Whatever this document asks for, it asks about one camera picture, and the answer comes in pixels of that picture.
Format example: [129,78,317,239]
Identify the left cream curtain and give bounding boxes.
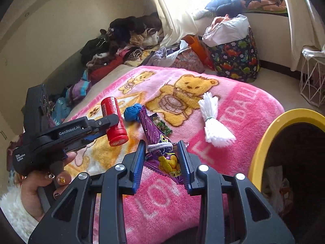
[152,0,198,47]

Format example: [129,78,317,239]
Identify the white fuzzy sleeve forearm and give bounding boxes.
[1,187,39,243]

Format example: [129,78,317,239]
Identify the red cylindrical tube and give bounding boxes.
[101,96,129,147]

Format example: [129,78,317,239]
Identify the white yarn tassel bundle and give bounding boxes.
[198,92,236,148]

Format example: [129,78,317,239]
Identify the floral fabric bag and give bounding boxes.
[171,49,205,73]

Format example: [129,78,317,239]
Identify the white wire side table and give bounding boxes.
[299,46,325,107]

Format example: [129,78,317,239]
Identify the dinosaur print laundry basket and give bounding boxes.
[208,29,260,83]

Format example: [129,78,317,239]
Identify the purple snack wrapper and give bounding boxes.
[138,106,183,184]

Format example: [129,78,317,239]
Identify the orange bag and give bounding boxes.
[183,35,214,70]

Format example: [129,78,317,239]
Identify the yellow rimmed trash bin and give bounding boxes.
[248,109,324,243]

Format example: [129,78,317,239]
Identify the cream curtain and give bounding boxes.
[285,0,324,71]
[152,0,198,47]

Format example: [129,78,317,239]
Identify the pile of dark clothes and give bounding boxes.
[80,12,162,65]

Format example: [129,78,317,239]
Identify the black jacket on sill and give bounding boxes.
[205,0,243,18]

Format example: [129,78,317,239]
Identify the pink bear fleece blanket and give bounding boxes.
[68,65,284,243]

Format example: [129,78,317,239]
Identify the blue paper ball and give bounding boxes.
[123,103,142,122]

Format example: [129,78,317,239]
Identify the green black snack packet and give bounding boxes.
[150,113,172,135]

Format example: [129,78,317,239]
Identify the orange patterned folded blanket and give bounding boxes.
[240,0,286,12]

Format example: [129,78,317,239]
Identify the left hand painted nails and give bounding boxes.
[21,151,77,222]

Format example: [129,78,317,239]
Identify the striped purple blue cloth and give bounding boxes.
[65,79,92,106]

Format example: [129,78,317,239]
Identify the right cream curtain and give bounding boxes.
[285,0,324,71]

